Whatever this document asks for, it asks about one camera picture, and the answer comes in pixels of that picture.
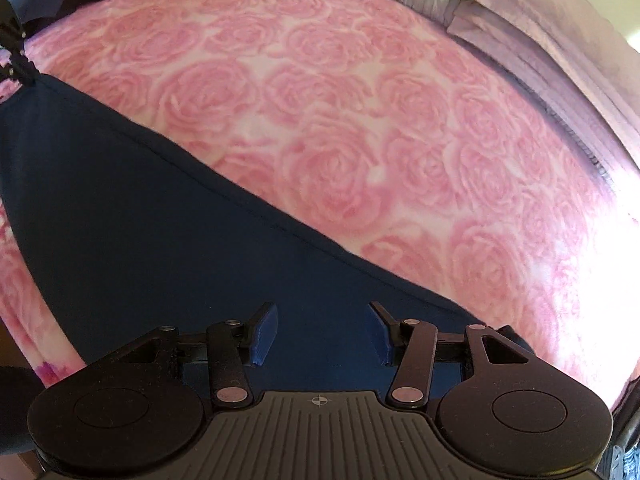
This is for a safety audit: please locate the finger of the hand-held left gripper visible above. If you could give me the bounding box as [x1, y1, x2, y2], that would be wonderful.
[0, 0, 27, 52]
[7, 50, 40, 87]

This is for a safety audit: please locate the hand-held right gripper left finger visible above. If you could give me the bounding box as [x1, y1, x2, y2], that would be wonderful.
[90, 302, 279, 409]

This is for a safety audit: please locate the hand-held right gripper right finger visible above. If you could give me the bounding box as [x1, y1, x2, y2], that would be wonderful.
[368, 301, 539, 409]

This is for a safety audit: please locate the navy blue garment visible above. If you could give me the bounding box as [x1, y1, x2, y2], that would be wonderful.
[0, 72, 536, 401]

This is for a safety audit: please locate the pink rose blanket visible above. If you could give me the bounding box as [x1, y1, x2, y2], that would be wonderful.
[0, 0, 640, 401]

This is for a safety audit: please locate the lilac pillow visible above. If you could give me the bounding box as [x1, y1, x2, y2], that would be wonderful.
[446, 0, 640, 196]

